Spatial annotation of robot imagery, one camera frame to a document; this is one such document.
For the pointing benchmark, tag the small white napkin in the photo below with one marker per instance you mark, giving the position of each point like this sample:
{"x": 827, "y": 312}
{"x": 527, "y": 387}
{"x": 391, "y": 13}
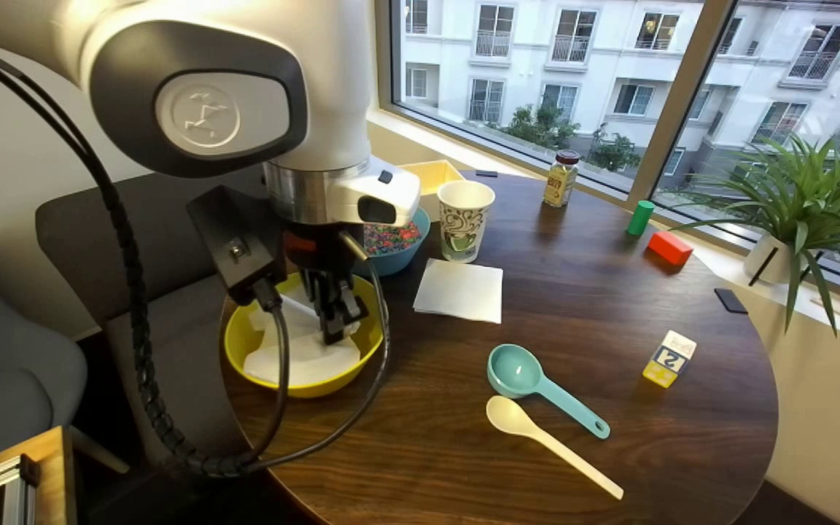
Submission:
{"x": 460, "y": 291}

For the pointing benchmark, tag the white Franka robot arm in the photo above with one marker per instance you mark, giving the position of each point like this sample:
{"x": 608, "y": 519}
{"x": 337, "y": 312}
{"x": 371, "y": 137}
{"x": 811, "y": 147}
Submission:
{"x": 276, "y": 61}

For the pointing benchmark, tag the dark grey bench seat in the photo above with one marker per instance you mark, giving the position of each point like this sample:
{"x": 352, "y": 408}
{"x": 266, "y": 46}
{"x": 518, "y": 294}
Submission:
{"x": 146, "y": 244}

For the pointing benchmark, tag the window frame post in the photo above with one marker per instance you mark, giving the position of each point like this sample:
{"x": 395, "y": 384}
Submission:
{"x": 677, "y": 97}

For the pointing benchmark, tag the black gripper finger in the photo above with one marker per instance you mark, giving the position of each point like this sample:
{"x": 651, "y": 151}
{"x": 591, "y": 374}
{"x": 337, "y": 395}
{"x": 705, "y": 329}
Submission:
{"x": 353, "y": 307}
{"x": 331, "y": 322}

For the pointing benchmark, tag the cream plastic spoon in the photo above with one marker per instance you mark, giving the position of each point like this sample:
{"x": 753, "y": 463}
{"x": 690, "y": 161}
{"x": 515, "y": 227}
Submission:
{"x": 509, "y": 415}

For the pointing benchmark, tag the grey blue chair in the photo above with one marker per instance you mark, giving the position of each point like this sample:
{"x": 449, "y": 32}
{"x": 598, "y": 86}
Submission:
{"x": 12, "y": 361}

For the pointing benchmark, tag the blue bowl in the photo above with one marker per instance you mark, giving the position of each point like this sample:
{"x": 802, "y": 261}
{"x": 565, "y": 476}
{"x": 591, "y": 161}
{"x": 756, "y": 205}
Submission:
{"x": 407, "y": 261}

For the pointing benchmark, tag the yellow plastic bowl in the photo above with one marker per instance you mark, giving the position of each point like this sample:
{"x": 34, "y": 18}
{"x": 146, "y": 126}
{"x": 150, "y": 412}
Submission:
{"x": 247, "y": 366}

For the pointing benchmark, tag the black table edge pad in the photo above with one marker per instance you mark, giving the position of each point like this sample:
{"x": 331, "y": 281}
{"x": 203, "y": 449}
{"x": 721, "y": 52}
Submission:
{"x": 729, "y": 303}
{"x": 486, "y": 174}

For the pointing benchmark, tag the white plant pot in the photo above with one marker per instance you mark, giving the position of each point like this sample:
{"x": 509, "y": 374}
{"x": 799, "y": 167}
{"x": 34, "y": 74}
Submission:
{"x": 769, "y": 261}

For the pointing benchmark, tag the green block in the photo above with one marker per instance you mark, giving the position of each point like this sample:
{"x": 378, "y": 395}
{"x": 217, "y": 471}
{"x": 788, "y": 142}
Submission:
{"x": 639, "y": 221}

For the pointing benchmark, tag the teal measuring spoon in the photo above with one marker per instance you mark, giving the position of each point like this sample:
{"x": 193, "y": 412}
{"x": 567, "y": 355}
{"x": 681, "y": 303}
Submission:
{"x": 518, "y": 373}

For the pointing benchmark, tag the wooden board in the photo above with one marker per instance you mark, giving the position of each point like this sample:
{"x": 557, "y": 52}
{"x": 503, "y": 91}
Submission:
{"x": 56, "y": 471}

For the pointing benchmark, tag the glass jar with dark lid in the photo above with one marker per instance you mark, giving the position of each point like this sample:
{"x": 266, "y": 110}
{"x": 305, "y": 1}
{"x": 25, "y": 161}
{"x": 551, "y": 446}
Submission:
{"x": 560, "y": 182}

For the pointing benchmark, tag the light wooden box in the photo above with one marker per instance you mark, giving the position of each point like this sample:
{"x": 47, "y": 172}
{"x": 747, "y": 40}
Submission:
{"x": 435, "y": 176}

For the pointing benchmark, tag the red block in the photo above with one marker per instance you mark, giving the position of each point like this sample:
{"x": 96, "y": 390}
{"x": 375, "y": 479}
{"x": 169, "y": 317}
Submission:
{"x": 668, "y": 249}

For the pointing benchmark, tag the small yellow white box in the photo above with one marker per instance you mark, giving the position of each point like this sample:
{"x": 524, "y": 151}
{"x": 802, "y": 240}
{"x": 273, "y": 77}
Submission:
{"x": 668, "y": 361}

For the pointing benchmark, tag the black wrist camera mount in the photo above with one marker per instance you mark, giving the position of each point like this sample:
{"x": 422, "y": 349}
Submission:
{"x": 235, "y": 244}

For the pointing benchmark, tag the patterned paper cup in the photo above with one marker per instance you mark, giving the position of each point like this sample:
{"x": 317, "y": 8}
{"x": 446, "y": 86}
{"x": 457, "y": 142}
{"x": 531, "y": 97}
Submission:
{"x": 464, "y": 223}

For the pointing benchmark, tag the colourful cereal pieces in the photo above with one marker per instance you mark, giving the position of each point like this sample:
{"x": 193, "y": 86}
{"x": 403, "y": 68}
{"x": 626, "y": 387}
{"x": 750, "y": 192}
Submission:
{"x": 395, "y": 239}

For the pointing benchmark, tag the green potted plant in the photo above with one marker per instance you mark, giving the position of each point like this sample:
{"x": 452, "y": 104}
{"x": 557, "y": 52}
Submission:
{"x": 810, "y": 195}

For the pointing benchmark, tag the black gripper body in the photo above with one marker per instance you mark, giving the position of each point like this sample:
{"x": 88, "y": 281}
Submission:
{"x": 327, "y": 258}

